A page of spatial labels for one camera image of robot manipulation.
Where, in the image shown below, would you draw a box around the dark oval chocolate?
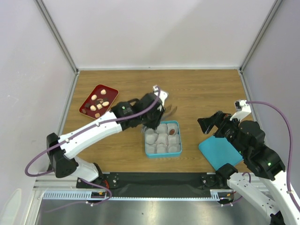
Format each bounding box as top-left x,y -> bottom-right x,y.
169,129 -> 176,135

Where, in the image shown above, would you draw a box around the red lacquer tray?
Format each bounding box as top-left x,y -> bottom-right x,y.
79,84 -> 119,120

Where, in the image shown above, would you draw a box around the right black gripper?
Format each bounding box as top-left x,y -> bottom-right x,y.
196,110 -> 248,156

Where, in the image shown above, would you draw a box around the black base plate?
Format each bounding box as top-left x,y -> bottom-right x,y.
77,172 -> 221,198

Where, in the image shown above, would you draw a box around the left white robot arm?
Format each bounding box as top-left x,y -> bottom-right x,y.
46,91 -> 168,188

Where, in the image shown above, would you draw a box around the teal square tin box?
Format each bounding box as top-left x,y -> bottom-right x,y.
144,120 -> 182,158

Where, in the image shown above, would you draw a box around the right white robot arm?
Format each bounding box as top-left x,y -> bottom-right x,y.
197,111 -> 300,225

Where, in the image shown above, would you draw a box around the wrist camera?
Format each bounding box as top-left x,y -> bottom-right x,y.
152,85 -> 169,106
230,100 -> 251,121

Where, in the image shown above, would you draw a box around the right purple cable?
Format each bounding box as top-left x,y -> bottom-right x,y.
246,100 -> 298,207

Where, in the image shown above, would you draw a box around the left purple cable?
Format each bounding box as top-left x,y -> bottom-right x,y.
24,88 -> 162,178

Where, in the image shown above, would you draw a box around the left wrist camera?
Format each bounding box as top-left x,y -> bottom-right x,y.
152,85 -> 169,106

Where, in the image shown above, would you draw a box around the purple cable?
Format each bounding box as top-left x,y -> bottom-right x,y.
246,100 -> 298,207
24,88 -> 162,178

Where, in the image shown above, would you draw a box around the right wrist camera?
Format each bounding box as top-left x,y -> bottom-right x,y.
230,100 -> 251,121

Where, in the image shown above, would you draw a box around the metal tongs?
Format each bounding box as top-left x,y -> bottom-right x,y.
160,105 -> 178,121

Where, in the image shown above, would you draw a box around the aluminium frame rail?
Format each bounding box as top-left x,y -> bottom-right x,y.
33,172 -> 235,202

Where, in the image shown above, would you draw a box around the teal tin lid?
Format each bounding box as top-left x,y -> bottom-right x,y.
198,136 -> 243,171

